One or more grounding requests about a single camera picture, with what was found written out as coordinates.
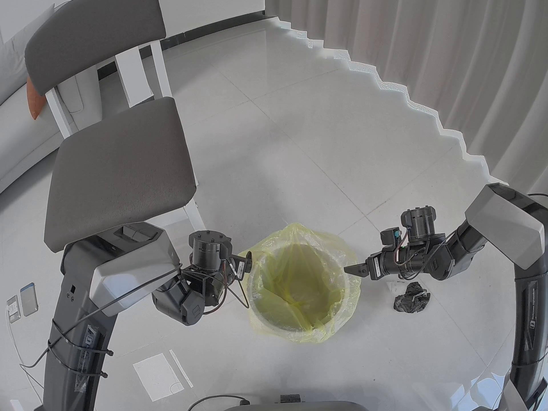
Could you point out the white trash bin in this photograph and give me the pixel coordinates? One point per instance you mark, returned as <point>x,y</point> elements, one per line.
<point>255,287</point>

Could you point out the small grey flat device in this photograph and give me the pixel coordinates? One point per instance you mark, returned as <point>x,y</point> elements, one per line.
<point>29,300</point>

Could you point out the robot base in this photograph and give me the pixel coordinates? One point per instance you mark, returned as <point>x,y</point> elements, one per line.
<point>299,407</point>

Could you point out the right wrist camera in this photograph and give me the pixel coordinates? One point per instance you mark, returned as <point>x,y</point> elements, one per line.
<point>390,238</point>

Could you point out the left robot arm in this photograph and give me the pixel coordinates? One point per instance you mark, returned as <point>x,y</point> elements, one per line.
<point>128,268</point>

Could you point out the yellow plastic bag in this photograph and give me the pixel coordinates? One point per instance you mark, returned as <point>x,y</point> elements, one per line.
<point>299,281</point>

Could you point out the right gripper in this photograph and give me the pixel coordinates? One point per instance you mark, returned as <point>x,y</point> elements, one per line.
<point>391,266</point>

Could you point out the pale grey sofa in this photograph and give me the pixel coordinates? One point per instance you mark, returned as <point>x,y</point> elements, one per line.
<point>17,144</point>

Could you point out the black plastic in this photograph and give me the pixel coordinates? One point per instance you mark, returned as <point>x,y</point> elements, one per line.
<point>411,300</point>

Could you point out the orange cushion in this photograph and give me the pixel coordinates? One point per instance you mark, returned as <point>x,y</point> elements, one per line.
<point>35,101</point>

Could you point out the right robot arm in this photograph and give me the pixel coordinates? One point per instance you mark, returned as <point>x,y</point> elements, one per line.
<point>501,225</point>

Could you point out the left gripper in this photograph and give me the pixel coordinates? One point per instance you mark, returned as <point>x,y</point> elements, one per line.
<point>239,270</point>

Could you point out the white chair with grey cushions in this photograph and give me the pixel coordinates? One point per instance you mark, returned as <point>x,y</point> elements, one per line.
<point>120,165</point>

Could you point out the grey curtain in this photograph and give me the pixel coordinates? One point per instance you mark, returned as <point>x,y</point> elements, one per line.
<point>428,37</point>

